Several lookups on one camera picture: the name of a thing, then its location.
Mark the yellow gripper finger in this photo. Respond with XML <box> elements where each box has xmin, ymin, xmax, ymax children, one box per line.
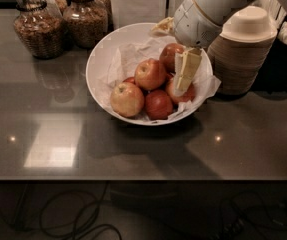
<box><xmin>174</xmin><ymin>48</ymin><xmax>202</xmax><ymax>97</ymax></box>
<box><xmin>149</xmin><ymin>17</ymin><xmax>174</xmax><ymax>36</ymax></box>

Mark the right glass cereal jar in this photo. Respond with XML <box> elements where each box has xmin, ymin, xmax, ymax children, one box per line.
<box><xmin>63</xmin><ymin>0</ymin><xmax>108</xmax><ymax>49</ymax></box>

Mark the white crumpled paper liner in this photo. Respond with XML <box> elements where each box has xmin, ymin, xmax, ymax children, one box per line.
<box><xmin>97</xmin><ymin>27</ymin><xmax>222</xmax><ymax>122</ymax></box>

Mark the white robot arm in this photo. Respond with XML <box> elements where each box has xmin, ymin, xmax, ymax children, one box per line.
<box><xmin>150</xmin><ymin>0</ymin><xmax>287</xmax><ymax>50</ymax></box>

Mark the white wrapped utensils bundle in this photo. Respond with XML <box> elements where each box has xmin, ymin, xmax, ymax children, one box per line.
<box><xmin>253</xmin><ymin>0</ymin><xmax>287</xmax><ymax>45</ymax></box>

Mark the small hidden red apple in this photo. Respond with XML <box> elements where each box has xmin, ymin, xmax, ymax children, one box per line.
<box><xmin>123</xmin><ymin>77</ymin><xmax>135</xmax><ymax>84</ymax></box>

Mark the front left yellow-red apple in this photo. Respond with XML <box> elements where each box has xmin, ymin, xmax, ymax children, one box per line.
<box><xmin>110</xmin><ymin>82</ymin><xmax>145</xmax><ymax>118</ymax></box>

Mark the white ceramic bowl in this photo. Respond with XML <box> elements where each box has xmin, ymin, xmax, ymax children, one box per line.
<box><xmin>85</xmin><ymin>22</ymin><xmax>214</xmax><ymax>127</ymax></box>

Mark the front paper bowl stack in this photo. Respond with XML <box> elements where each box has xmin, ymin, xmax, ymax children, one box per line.
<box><xmin>207</xmin><ymin>6</ymin><xmax>277</xmax><ymax>95</ymax></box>

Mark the front centre dark red apple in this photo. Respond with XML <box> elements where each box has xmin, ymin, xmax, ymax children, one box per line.
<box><xmin>145</xmin><ymin>89</ymin><xmax>173</xmax><ymax>120</ymax></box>

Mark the red-yellow apple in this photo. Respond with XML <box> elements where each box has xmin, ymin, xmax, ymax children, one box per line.
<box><xmin>134</xmin><ymin>58</ymin><xmax>166</xmax><ymax>91</ymax></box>

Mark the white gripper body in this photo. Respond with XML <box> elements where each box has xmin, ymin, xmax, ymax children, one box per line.
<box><xmin>173</xmin><ymin>0</ymin><xmax>222</xmax><ymax>48</ymax></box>

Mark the left glass granola jar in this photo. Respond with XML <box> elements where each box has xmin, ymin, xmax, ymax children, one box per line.
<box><xmin>13</xmin><ymin>0</ymin><xmax>64</xmax><ymax>59</ymax></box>

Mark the black floor cable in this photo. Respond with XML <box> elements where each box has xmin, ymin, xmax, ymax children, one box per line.
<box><xmin>0</xmin><ymin>182</ymin><xmax>123</xmax><ymax>240</ymax></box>

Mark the back right red apple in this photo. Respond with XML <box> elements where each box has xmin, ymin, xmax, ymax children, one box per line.
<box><xmin>159</xmin><ymin>43</ymin><xmax>184</xmax><ymax>72</ymax></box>

